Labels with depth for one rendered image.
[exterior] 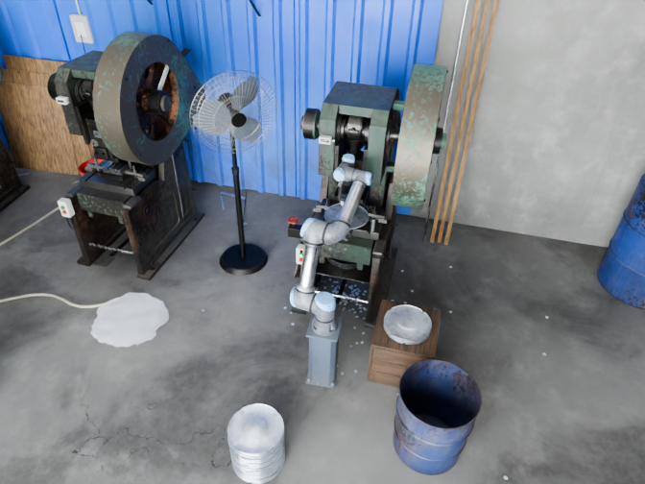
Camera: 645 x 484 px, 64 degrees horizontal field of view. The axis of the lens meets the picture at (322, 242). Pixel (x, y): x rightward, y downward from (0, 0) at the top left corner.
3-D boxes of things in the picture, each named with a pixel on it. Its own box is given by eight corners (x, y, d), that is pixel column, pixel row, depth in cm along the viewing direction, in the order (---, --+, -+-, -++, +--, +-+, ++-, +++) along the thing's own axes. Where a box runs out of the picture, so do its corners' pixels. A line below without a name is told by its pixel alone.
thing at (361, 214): (316, 220, 327) (316, 219, 327) (337, 199, 347) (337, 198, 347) (356, 234, 316) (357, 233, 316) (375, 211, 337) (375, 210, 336)
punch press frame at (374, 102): (368, 303, 357) (388, 125, 274) (308, 292, 364) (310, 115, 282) (385, 237, 417) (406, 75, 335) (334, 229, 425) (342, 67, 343)
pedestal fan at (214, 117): (267, 288, 389) (254, 84, 291) (188, 273, 401) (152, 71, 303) (310, 202, 484) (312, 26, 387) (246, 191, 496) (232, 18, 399)
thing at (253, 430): (295, 431, 264) (295, 430, 264) (249, 466, 249) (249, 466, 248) (261, 395, 281) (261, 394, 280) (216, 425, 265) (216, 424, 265)
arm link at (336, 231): (342, 243, 268) (372, 168, 286) (322, 237, 271) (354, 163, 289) (345, 253, 278) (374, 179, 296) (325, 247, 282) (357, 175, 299)
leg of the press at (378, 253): (379, 329, 359) (394, 227, 304) (364, 326, 361) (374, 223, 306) (397, 251, 430) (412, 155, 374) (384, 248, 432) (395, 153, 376)
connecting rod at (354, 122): (360, 173, 313) (364, 120, 292) (340, 170, 315) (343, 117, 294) (366, 157, 329) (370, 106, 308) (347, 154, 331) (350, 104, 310)
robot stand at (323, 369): (334, 388, 319) (337, 340, 292) (305, 383, 322) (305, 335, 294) (339, 365, 334) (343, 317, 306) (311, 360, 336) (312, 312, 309)
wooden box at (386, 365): (426, 394, 318) (435, 357, 296) (366, 380, 324) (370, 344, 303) (432, 346, 348) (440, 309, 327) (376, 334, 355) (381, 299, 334)
